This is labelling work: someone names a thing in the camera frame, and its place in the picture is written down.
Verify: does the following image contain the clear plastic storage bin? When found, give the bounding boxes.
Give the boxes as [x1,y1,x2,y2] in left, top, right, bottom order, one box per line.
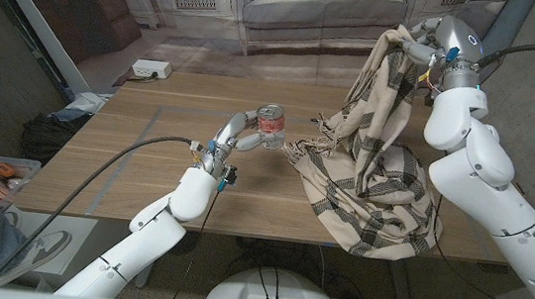
[0,155,43,211]

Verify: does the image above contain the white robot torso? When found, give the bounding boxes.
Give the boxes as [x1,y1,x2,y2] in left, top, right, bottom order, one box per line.
[201,260,349,299]

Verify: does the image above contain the thin black hand cable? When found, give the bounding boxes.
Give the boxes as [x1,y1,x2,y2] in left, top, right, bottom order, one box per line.
[423,194,535,299]
[162,184,220,299]

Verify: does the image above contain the printed sofa room backdrop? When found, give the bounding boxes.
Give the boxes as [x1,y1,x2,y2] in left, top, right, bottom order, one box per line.
[0,0,513,128]

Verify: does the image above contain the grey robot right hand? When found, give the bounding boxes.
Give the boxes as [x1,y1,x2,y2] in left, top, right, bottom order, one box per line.
[395,10,489,96]

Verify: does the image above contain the beige plaid fringed scarf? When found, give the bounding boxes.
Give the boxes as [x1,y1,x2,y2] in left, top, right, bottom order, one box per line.
[270,13,464,266]

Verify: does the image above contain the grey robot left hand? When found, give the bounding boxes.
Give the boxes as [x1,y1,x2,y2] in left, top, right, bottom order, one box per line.
[193,105,277,184]

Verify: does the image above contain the red white labelled tin can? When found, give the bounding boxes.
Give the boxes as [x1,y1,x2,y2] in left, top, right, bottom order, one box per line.
[252,101,289,152]

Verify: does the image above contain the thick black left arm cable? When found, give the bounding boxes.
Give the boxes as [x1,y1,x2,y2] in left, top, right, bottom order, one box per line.
[0,117,195,299]

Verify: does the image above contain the white grey sneaker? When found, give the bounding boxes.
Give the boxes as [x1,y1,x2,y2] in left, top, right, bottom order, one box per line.
[0,223,74,294]

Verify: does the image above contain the white power strip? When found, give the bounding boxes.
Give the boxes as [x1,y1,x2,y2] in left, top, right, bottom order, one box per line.
[130,57,174,81]

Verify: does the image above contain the white blue crumpled cloth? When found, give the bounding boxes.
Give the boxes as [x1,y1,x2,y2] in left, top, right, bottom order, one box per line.
[53,89,108,127]

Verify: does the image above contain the thin black right hand cable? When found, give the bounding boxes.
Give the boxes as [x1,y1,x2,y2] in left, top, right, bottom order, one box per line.
[423,194,535,299]

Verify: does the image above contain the thin black left hand cable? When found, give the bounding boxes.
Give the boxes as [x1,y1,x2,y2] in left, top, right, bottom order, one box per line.
[162,184,220,299]

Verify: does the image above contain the black bag on floor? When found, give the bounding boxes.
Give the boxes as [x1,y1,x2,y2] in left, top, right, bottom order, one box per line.
[18,106,93,171]

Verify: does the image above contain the blue grey padded post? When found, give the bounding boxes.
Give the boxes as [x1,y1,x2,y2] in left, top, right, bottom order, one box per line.
[473,0,535,88]

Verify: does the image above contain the black power strip cord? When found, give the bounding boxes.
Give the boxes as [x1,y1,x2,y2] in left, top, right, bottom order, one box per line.
[128,68,160,84]

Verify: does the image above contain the grey table leg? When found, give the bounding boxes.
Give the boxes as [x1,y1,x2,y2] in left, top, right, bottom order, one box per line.
[383,258,420,299]

